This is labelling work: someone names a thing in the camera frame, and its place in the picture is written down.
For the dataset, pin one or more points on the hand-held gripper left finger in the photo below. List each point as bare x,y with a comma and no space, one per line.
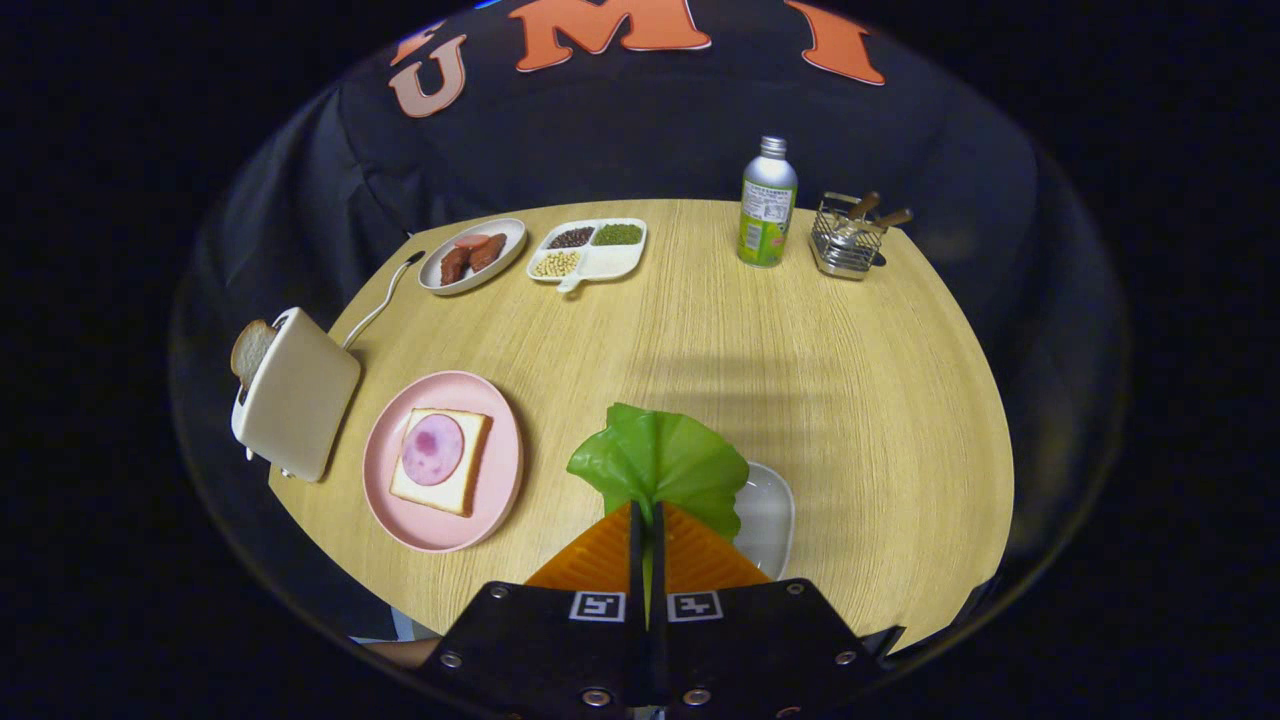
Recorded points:
560,650

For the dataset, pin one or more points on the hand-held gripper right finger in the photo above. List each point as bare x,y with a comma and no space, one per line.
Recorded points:
750,650

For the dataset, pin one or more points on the green lettuce leaf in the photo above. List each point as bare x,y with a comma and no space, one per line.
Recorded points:
660,460

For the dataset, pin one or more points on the toasted bread slice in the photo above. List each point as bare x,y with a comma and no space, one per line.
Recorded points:
250,350

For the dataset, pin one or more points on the small white plate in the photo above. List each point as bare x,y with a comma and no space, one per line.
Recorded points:
770,520

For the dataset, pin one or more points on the pink plate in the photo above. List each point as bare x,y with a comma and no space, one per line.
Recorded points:
500,470

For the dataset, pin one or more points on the bread slice with ham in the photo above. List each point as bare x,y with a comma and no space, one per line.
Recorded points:
472,480

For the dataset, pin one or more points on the pink ham slice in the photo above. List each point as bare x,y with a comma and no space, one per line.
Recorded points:
432,450

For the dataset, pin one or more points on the white toaster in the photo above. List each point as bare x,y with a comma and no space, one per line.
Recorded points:
300,400

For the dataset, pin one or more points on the pile of yellow soybeans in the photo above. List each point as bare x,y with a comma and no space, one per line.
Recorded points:
556,264

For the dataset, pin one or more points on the white divided dish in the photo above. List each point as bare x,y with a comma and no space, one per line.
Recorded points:
610,262

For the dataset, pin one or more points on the brown meat piece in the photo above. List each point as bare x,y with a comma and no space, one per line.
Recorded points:
487,252
454,266

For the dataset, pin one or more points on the pile of black beans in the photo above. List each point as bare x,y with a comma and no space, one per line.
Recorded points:
571,237

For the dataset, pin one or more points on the round white meat plate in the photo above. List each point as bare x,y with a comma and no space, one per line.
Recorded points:
508,235

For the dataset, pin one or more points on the red sausage slice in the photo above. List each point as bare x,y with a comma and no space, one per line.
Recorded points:
470,241

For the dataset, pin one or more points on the pile of green beans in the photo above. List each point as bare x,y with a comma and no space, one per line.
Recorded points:
618,234

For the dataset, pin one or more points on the silver and green bottle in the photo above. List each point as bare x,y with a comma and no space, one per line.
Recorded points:
768,210

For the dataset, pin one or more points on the black backdrop cloth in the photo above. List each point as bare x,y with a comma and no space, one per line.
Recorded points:
600,130

